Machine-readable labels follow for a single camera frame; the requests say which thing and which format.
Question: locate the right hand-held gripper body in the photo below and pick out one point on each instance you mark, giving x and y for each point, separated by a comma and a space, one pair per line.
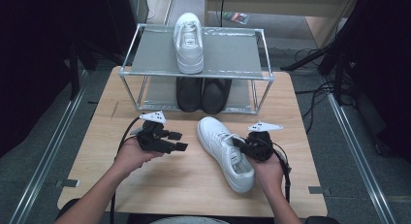
261, 146

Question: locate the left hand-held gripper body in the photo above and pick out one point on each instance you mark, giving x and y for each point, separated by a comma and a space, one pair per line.
150, 138

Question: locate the white sneaker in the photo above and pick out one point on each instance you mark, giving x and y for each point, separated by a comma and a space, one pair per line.
189, 46
219, 146

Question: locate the black slipper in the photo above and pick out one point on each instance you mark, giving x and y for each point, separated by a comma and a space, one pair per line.
215, 96
190, 94

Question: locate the metal frame shoe rack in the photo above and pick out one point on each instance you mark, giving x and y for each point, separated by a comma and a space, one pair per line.
232, 52

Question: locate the person's left hand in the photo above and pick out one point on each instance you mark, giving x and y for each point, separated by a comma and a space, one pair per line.
132, 157

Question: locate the person's right hand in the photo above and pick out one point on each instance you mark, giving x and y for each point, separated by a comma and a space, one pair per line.
273, 175

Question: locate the person's grey shirt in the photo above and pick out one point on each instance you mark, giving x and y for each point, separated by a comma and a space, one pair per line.
190, 220

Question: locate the person's right leg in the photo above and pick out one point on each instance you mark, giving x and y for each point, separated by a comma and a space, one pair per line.
323, 220

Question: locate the person's leg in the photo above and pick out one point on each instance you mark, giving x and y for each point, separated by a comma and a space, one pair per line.
323, 220
64, 206

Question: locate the black metal stand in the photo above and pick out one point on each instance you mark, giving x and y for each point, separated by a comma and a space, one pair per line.
339, 75
75, 72

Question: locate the person's left leg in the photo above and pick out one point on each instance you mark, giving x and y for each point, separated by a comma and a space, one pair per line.
64, 206

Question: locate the colourful packet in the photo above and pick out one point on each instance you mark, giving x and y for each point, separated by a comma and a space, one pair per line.
237, 17

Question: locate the wooden cabinet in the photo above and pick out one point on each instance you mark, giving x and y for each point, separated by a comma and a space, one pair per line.
274, 4

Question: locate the dark curtain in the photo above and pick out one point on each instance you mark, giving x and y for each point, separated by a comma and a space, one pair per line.
387, 39
32, 39

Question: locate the grey metal bracket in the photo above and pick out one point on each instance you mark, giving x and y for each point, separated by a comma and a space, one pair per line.
320, 190
68, 183

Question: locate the aluminium floor rail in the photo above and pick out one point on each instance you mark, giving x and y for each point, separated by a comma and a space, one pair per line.
48, 153
169, 6
362, 159

